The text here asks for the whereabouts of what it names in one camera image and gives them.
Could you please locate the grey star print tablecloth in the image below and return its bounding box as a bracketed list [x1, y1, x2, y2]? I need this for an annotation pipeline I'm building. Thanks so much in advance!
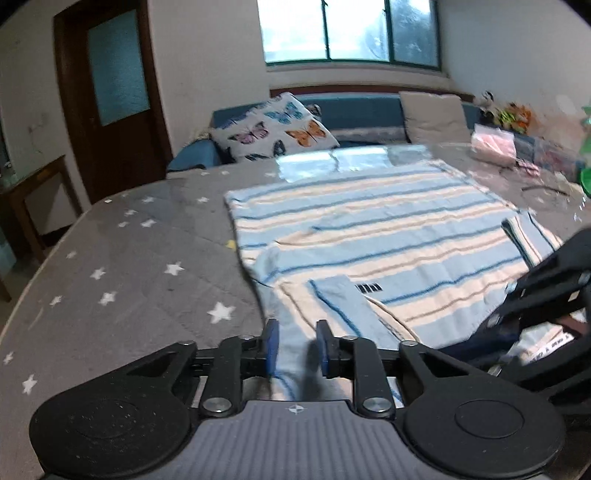
[0, 143, 591, 480]

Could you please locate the beige pillow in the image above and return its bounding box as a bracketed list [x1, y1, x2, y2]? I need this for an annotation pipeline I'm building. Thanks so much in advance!
[398, 91, 472, 144]

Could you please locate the orange green plush toy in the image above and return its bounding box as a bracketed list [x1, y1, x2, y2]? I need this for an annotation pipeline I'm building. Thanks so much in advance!
[496, 102, 532, 134]

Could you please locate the black stick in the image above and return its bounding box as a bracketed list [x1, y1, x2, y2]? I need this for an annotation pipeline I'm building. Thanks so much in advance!
[521, 185, 573, 198]

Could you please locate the dark wooden door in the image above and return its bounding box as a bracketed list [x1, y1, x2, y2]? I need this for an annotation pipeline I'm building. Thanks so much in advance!
[53, 0, 174, 206]

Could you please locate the blue beige striped shirt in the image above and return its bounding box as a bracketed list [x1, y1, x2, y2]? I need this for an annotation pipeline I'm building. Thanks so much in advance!
[224, 159, 591, 402]

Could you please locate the butterfly print pillow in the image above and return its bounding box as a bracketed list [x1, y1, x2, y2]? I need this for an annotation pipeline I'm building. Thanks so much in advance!
[210, 91, 341, 163]

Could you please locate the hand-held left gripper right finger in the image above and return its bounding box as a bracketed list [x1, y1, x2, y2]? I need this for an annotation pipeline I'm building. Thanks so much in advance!
[316, 320, 466, 419]

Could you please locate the pink tissue pack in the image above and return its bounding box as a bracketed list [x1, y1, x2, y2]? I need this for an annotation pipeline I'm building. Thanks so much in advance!
[470, 124, 517, 164]

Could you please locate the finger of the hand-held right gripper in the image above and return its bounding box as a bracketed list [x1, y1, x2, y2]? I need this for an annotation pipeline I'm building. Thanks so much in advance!
[492, 228, 591, 325]
[442, 318, 523, 359]

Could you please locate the green plastic container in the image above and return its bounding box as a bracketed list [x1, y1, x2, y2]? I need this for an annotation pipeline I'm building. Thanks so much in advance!
[577, 105, 591, 199]

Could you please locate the green framed window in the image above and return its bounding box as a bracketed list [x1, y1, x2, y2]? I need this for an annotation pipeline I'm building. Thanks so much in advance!
[256, 0, 441, 70]

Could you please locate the blue sofa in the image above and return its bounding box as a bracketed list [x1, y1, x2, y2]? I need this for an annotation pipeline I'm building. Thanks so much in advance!
[166, 95, 485, 174]

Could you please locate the dark wooden side table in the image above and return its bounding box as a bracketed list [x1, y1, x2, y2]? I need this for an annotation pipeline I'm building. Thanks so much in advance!
[0, 154, 84, 303]

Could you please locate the panda plush toy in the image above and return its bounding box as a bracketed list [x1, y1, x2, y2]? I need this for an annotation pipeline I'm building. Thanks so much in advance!
[475, 90, 499, 116]

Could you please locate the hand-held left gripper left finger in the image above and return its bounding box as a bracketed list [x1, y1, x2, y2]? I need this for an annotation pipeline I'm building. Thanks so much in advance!
[124, 318, 281, 417]

